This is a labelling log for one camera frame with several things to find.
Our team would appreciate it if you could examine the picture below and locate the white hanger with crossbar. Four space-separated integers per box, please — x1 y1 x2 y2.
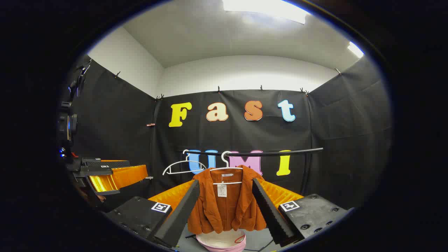
209 151 243 185

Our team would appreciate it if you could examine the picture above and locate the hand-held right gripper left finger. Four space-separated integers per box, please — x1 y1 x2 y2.
104 179 201 248

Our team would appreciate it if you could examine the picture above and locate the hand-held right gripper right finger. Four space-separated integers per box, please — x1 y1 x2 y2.
252 178 352 247

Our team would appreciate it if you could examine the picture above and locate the orange-brown corduroy jacket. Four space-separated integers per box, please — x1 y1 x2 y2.
188 165 267 234

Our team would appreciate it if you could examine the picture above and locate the black garment rack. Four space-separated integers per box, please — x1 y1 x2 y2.
182 147 324 196

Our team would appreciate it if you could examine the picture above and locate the small ceiling light panel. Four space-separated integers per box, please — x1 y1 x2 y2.
347 41 364 58

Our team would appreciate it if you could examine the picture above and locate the black backdrop cloth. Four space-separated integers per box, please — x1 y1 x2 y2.
68 56 392 210

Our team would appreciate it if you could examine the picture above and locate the pink white laundry hamper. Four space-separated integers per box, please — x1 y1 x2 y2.
195 228 247 252

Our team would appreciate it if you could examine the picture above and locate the white empty clothes hanger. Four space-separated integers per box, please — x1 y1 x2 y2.
162 149 208 176

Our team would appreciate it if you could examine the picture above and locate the large ceiling light panel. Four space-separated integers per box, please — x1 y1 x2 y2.
222 0 311 25

